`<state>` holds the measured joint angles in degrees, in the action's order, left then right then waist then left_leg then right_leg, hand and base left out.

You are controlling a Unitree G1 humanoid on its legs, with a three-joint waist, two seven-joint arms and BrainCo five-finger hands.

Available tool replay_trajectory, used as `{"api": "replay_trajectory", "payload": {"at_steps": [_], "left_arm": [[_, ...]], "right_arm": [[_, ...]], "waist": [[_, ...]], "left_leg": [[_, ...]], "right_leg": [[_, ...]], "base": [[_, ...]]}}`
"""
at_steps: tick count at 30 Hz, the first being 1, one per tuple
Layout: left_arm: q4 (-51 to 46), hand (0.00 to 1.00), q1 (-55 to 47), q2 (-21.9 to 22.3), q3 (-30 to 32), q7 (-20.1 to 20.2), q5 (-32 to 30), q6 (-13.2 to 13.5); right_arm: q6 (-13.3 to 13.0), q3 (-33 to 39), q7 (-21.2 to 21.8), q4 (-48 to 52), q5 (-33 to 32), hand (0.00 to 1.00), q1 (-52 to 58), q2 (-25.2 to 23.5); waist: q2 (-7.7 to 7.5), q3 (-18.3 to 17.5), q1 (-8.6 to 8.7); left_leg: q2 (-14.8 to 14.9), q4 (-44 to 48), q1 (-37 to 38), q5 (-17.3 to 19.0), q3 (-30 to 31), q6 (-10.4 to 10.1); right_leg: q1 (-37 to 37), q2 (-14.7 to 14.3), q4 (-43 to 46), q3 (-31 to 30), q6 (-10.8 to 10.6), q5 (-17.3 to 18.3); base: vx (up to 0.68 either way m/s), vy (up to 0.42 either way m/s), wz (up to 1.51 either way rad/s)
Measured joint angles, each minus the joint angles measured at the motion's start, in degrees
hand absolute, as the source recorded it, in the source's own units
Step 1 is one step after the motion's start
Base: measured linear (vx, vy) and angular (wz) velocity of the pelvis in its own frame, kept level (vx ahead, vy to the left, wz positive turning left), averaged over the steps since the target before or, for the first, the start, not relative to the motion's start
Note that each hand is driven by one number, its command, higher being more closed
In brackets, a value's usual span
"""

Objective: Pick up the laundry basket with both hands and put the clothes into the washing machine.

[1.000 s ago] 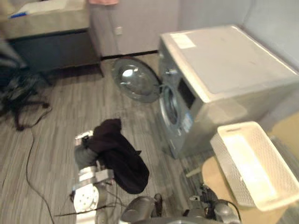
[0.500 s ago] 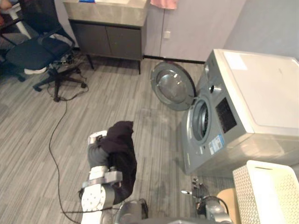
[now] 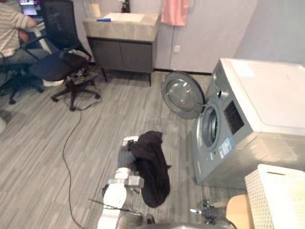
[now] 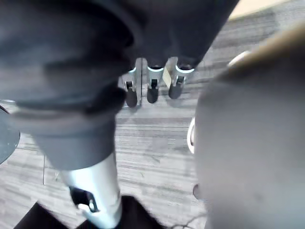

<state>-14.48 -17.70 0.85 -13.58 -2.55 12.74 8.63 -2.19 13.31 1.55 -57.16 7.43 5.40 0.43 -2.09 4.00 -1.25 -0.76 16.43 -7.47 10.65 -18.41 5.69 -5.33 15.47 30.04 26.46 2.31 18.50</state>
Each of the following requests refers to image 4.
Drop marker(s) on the black garment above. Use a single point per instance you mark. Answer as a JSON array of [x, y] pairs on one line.
[[143, 214]]

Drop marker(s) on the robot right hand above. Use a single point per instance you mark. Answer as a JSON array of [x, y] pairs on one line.
[[71, 59]]

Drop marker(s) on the small gold floor object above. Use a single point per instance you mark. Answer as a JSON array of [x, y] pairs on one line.
[[167, 78]]

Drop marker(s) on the grey washing machine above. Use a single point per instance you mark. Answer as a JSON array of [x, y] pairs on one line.
[[250, 155]]

